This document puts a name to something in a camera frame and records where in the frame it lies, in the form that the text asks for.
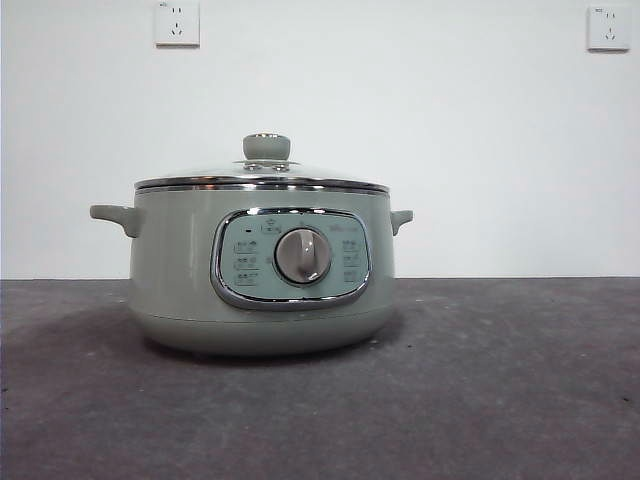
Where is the pale green electric cooking pot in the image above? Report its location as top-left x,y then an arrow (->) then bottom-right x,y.
89,186 -> 415,358

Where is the white wall socket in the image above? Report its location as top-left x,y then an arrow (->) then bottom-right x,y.
154,0 -> 202,50
586,5 -> 632,53

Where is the glass lid with green knob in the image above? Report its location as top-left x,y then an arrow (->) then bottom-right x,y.
133,132 -> 391,194

